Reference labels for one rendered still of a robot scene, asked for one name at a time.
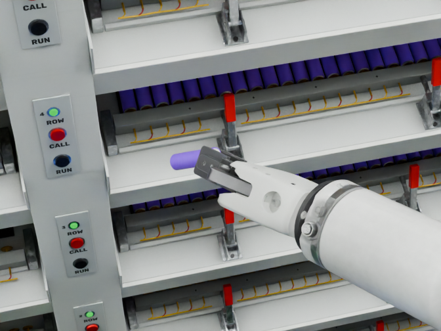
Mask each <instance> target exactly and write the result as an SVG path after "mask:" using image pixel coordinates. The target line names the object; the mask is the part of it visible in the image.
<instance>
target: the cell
mask: <svg viewBox="0 0 441 331"><path fill-rule="evenodd" d="M212 149H214V150H216V151H219V152H220V150H219V149H218V148H217V147H212ZM199 154H200V150H193V151H189V152H182V153H178V154H173V155H172V156H171V159H170V164H171V167H172V168H173V169H174V170H180V169H188V168H193V167H195V165H196V162H197V159H198V156H199Z"/></svg>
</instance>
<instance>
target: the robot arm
mask: <svg viewBox="0 0 441 331"><path fill-rule="evenodd" d="M194 174H196V175H198V176H200V177H202V178H204V179H206V180H207V181H209V182H211V183H213V184H215V185H218V186H220V187H222V188H224V189H226V190H228V191H230V192H232V193H223V194H219V198H218V200H217V201H218V203H219V205H220V206H222V207H224V208H226V209H228V210H230V211H233V212H234V213H237V214H239V215H241V216H243V217H245V218H248V219H250V220H252V221H254V222H256V223H258V224H260V225H262V226H265V227H267V228H269V229H272V230H274V231H277V232H280V233H282V234H285V235H287V236H290V237H293V238H295V241H296V243H297V245H298V247H299V249H300V250H302V252H303V254H304V256H305V257H306V258H307V259H308V260H309V261H311V262H313V263H315V264H317V265H319V266H321V267H323V268H324V269H326V270H328V271H330V272H332V273H333V274H335V275H337V276H339V277H341V278H343V279H345V280H347V281H348V282H350V283H352V284H354V285H356V286H357V287H359V288H361V289H363V290H365V291H367V292H369V293H371V294H372V295H374V296H376V297H378V298H379V299H381V300H383V301H385V302H387V303H389V304H391V305H393V306H395V307H396V308H398V309H400V310H402V311H403V312H405V313H407V314H409V315H411V316H413V317H415V318H417V319H419V320H420V321H422V322H424V323H426V324H428V325H429V326H431V327H433V328H435V329H437V330H441V221H439V220H436V219H434V218H432V217H429V216H428V215H425V214H423V213H420V212H418V211H416V210H413V209H411V208H409V207H407V206H404V205H402V204H400V203H398V202H395V201H394V200H391V199H389V198H386V197H384V196H382V195H380V194H377V193H376V192H373V191H371V190H368V189H366V188H364V187H361V186H360V185H357V184H355V183H353V182H350V181H347V180H337V181H335V180H330V181H325V182H323V183H321V184H316V183H314V182H312V181H309V180H308V179H305V178H302V177H299V176H298V175H294V174H292V173H288V172H286V171H282V170H279V169H274V168H271V167H265V166H261V165H256V164H250V163H247V161H246V160H244V159H242V158H240V157H238V156H235V155H233V154H231V153H229V152H227V151H225V150H220V152H219V151H216V150H214V149H212V148H210V147H208V146H202V148H201V150H200V153H199V156H198V159H197V162H196V165H195V168H194Z"/></svg>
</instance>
